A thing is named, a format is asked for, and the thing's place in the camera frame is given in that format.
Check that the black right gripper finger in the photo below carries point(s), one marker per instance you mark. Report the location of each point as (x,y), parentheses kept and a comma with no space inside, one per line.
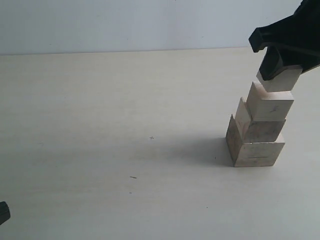
(274,62)

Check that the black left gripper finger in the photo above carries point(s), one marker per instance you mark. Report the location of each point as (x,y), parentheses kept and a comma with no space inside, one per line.
(5,214)

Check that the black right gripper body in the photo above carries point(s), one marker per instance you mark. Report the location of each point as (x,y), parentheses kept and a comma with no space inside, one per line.
(298,34)

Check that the smallest wooden cube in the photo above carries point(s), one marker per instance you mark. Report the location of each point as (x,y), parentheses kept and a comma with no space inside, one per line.
(283,82)

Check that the medium-small wooden cube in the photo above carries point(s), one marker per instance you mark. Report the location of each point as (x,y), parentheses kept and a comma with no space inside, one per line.
(268,106)

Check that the medium-large wooden cube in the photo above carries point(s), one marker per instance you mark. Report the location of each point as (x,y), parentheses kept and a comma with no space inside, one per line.
(252,131)

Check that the largest wooden cube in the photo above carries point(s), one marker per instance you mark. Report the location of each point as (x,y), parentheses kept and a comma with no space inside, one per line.
(251,154)

